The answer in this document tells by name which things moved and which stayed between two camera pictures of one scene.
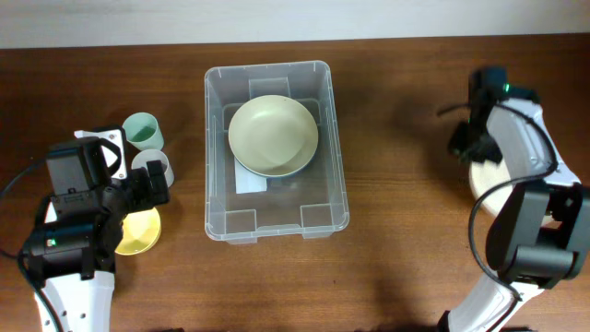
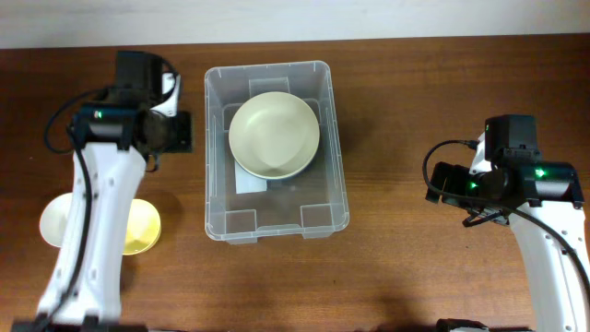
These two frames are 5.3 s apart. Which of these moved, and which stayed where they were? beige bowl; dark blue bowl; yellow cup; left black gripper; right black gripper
Moved: right black gripper; dark blue bowl; left black gripper
Stayed: yellow cup; beige bowl
